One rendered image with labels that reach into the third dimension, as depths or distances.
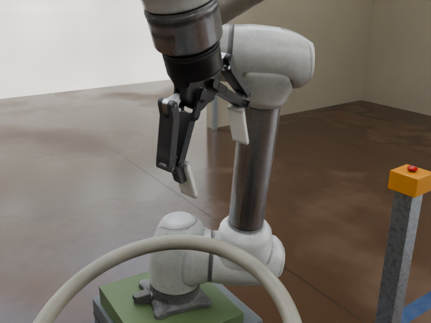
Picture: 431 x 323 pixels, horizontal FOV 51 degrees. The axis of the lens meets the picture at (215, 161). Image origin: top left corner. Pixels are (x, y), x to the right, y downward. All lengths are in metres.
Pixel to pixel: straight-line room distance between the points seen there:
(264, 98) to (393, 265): 1.21
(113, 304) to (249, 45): 0.86
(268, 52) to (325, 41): 6.35
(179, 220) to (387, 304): 1.16
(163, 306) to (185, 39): 1.00
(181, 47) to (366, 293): 2.64
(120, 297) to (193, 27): 1.08
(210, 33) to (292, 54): 0.50
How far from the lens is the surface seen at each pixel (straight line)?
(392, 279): 2.12
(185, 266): 1.33
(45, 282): 3.20
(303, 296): 2.94
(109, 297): 1.49
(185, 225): 1.31
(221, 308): 1.45
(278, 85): 1.05
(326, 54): 7.41
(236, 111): 0.71
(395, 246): 2.05
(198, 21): 0.54
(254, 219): 1.25
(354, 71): 8.00
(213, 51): 0.58
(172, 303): 1.41
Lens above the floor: 1.74
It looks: 20 degrees down
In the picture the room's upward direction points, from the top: straight up
